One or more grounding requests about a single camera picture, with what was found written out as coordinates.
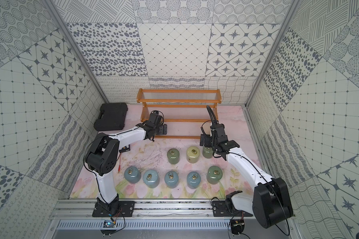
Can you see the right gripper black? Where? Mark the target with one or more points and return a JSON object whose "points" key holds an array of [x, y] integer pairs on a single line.
{"points": [[207, 137]]}

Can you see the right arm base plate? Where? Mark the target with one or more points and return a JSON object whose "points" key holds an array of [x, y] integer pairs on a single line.
{"points": [[221, 208]]}

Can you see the black connector board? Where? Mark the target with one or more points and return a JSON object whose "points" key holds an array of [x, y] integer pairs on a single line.
{"points": [[125, 149]]}

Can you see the yellow canister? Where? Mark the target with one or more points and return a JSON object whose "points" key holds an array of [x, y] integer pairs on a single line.
{"points": [[192, 154]]}

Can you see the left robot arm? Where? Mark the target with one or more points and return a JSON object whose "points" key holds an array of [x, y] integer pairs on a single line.
{"points": [[102, 157]]}

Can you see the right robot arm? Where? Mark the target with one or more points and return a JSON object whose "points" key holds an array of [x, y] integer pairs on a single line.
{"points": [[270, 202]]}

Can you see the black plastic tool case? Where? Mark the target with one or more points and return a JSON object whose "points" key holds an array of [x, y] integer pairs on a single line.
{"points": [[112, 117]]}

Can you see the green canister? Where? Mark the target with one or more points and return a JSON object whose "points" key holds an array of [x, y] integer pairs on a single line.
{"points": [[207, 152], [173, 156], [214, 174]]}

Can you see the wooden three-tier shelf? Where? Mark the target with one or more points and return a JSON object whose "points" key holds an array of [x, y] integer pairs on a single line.
{"points": [[184, 110]]}

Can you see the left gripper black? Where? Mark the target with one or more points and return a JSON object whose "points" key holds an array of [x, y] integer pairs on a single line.
{"points": [[160, 128]]}

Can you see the aluminium mounting rail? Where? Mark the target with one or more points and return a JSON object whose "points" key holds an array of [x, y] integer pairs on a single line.
{"points": [[85, 209]]}

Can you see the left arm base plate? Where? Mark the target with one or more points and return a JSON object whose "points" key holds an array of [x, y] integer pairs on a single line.
{"points": [[124, 208]]}

